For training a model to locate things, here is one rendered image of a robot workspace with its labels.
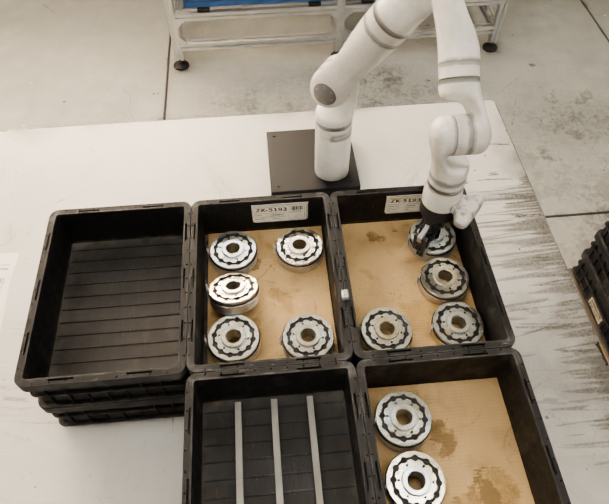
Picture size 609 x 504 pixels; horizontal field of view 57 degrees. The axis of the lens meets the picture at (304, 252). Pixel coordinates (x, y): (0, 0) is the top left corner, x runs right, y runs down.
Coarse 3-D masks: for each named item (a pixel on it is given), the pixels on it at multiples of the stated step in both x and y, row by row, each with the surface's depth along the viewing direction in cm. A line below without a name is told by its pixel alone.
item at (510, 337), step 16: (336, 192) 124; (352, 192) 124; (368, 192) 124; (384, 192) 124; (400, 192) 124; (464, 192) 124; (336, 208) 121; (336, 224) 119; (336, 240) 116; (480, 240) 116; (480, 256) 114; (496, 288) 110; (352, 304) 107; (496, 304) 108; (352, 320) 105; (352, 336) 104; (512, 336) 104; (368, 352) 102; (384, 352) 102; (400, 352) 102; (416, 352) 102; (432, 352) 102
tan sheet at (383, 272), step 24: (360, 240) 129; (384, 240) 129; (360, 264) 125; (384, 264) 125; (408, 264) 125; (360, 288) 121; (384, 288) 121; (408, 288) 121; (360, 312) 118; (408, 312) 118; (432, 312) 118
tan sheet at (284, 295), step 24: (264, 240) 129; (264, 264) 125; (264, 288) 121; (288, 288) 121; (312, 288) 121; (216, 312) 118; (264, 312) 118; (288, 312) 118; (312, 312) 118; (264, 336) 115
